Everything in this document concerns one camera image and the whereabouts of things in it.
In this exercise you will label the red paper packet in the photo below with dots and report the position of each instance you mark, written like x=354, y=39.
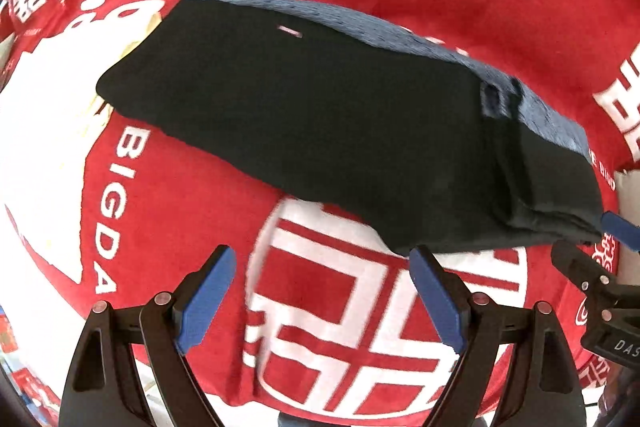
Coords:
x=9, y=334
x=35, y=389

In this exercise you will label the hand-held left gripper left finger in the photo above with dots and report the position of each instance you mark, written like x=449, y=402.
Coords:
x=205, y=302

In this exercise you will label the pale grey folded cloth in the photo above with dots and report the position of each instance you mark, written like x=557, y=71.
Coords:
x=629, y=194

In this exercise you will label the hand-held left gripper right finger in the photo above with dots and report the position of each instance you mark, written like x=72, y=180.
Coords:
x=440, y=302

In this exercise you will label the black pants with blue trim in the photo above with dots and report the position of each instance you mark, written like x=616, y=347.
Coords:
x=325, y=127

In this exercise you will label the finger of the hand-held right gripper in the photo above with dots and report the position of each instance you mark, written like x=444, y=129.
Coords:
x=582, y=267
x=622, y=231

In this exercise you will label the cream folded cloth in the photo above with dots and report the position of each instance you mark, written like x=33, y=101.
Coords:
x=45, y=142

